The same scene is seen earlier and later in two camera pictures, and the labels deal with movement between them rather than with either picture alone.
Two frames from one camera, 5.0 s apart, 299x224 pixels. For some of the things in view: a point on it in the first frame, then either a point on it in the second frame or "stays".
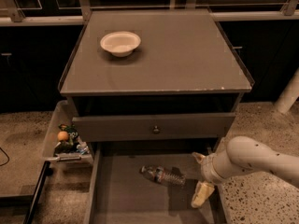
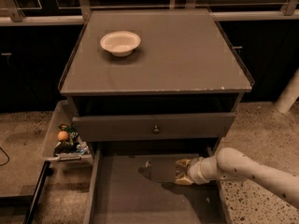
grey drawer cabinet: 146,115 stays
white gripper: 206,171 to 194,172
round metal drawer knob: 156,129 stays
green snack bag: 71,145 stays
